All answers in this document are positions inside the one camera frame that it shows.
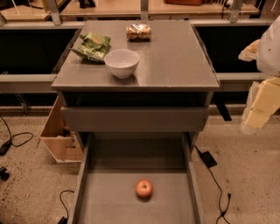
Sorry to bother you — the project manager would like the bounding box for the black cable near drawer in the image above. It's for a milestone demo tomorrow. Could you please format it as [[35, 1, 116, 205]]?
[[57, 189, 75, 224]]

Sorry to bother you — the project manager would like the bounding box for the red apple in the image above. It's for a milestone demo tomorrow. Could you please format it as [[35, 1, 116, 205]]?
[[136, 178, 153, 199]]

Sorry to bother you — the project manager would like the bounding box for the green chip bag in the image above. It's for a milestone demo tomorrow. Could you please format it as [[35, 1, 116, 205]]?
[[72, 32, 111, 64]]

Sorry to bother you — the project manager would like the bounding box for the grey metal rail frame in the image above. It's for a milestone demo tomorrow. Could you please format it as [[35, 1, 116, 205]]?
[[0, 19, 280, 95]]

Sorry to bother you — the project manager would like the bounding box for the open grey middle drawer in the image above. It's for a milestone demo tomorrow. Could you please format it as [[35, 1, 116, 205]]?
[[68, 134, 206, 224]]

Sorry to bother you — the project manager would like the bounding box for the cardboard box on floor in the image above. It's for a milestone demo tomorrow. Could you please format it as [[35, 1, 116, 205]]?
[[40, 98, 83, 163]]

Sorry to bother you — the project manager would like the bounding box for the wooden table background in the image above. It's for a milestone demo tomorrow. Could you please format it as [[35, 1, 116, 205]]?
[[0, 0, 261, 22]]

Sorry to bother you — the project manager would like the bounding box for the closed grey top drawer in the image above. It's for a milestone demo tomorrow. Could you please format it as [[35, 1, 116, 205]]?
[[61, 107, 209, 132]]

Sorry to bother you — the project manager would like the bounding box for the white ceramic bowl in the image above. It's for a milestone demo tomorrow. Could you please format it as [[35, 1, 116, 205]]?
[[104, 49, 140, 79]]

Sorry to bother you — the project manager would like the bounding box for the shiny orange snack package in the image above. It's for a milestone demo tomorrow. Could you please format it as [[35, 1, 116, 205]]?
[[126, 24, 151, 40]]

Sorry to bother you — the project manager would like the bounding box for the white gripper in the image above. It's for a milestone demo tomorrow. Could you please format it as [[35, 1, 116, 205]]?
[[238, 16, 280, 130]]

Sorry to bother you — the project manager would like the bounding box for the black power adapter with cable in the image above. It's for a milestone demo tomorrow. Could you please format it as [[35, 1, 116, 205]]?
[[195, 146, 231, 224]]

